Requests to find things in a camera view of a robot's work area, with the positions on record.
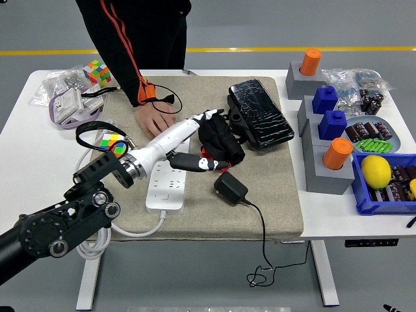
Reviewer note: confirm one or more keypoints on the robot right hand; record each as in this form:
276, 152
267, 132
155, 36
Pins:
391, 308

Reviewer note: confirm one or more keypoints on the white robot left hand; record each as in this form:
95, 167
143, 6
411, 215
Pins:
169, 136

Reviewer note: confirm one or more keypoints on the person's right hand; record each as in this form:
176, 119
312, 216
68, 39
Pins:
154, 118

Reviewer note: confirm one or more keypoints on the white power strip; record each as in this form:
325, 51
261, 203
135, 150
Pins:
165, 195

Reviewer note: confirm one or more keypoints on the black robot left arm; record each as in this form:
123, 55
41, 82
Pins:
48, 227

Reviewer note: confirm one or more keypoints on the colourful puzzle cube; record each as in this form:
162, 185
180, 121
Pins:
96, 73
112, 143

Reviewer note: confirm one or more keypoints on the black cloth with red lining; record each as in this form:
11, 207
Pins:
224, 139

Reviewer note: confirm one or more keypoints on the small silver pen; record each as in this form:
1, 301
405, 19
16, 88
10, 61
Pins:
190, 72

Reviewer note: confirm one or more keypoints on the black table control panel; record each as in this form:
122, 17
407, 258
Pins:
370, 243

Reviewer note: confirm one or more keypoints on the white table leg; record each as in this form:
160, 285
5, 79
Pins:
325, 276
89, 279

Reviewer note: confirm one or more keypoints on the person's torso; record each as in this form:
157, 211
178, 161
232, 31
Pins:
159, 32

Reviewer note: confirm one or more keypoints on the black pen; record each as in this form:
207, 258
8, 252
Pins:
412, 222

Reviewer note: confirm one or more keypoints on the clear bag of metal parts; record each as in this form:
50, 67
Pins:
73, 79

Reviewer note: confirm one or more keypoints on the black glossy rectangular case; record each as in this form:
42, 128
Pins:
260, 113

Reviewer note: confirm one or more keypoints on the grey-brown mat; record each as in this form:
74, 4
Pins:
211, 221

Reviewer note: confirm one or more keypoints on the blue plastic bin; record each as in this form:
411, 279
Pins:
383, 208

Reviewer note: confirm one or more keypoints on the purple-rimmed tray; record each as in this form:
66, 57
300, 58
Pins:
52, 112

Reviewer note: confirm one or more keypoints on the clear bag of white parts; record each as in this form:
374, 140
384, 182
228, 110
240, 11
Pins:
45, 92

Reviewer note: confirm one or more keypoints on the row of black capacitors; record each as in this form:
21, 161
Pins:
398, 188

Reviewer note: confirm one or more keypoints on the small yellow object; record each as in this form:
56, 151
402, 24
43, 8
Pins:
412, 188

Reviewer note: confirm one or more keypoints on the grey block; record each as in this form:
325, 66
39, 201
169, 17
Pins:
310, 136
325, 182
305, 113
295, 84

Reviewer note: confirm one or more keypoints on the yellow lemon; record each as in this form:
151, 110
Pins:
375, 172

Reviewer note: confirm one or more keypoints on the orange cylinder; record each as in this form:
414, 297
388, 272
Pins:
338, 154
310, 61

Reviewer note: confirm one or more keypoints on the blue bottle-shaped block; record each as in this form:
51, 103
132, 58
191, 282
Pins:
325, 100
332, 125

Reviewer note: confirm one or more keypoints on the pile of green batteries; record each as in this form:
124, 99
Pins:
373, 146

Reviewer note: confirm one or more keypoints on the light blue plate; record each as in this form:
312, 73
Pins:
396, 139

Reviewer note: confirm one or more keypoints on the black capacitor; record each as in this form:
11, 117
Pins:
369, 129
383, 130
352, 133

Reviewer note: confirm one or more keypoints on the clear bag of blue-white parts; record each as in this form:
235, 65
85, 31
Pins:
344, 91

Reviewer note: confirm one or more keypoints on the heap of black capacitors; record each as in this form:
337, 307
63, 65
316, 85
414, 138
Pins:
370, 102

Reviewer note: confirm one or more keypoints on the clear bag of blue components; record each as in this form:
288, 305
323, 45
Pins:
370, 79

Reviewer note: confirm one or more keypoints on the white wall socket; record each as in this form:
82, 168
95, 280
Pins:
66, 104
94, 102

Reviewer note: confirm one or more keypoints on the black mounting bracket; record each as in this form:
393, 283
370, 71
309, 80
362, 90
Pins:
236, 118

